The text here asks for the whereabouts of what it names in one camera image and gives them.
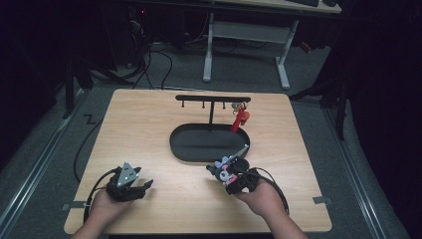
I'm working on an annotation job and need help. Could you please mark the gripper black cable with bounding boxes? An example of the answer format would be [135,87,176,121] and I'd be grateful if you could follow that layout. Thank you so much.
[244,166,291,215]
[82,166,121,224]

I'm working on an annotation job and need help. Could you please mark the person's right hand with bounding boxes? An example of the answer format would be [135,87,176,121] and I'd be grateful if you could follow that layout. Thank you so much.
[233,178,289,217]

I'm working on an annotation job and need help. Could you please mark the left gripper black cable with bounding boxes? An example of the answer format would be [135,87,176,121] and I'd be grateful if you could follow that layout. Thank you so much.
[82,166,121,224]

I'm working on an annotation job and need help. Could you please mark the white frame wooden desk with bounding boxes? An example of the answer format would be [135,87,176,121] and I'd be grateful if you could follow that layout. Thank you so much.
[202,0,342,91]

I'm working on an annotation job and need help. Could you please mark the black and white plush keychain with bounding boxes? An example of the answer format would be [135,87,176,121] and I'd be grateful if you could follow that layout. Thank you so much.
[205,155,241,187]

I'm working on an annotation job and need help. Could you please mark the metal floor rail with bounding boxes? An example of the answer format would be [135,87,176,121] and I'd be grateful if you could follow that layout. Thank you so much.
[322,106,388,239]
[0,89,88,235]

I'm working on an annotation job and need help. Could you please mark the black keyboard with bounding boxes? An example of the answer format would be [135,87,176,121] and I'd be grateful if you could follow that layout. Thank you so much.
[288,0,320,8]

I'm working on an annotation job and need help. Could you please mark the red cartoon figure keychain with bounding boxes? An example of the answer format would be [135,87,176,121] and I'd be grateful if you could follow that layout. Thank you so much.
[230,102,252,134]

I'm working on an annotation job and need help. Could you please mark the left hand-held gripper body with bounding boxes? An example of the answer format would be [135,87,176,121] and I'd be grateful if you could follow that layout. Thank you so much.
[105,161,147,203]

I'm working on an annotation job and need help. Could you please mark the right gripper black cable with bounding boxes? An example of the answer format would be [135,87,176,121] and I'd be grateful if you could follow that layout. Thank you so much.
[244,166,291,215]

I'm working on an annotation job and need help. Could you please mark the black floor cables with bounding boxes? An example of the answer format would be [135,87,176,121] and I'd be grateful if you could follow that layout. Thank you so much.
[127,13,174,91]

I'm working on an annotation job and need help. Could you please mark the person's left hand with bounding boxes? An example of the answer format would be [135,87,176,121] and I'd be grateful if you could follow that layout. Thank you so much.
[89,188,134,221]

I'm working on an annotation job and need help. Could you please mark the black key holder stand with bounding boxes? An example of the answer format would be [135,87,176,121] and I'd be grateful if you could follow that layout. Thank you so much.
[168,95,252,164]

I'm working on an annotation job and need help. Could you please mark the black metal stand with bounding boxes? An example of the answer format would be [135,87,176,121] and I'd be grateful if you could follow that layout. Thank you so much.
[62,54,135,120]
[289,74,350,141]

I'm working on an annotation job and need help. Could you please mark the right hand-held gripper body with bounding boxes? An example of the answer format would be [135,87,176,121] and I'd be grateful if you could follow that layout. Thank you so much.
[230,143,262,194]

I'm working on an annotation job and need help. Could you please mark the long black floor cable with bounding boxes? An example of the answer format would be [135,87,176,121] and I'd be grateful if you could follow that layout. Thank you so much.
[73,119,105,184]

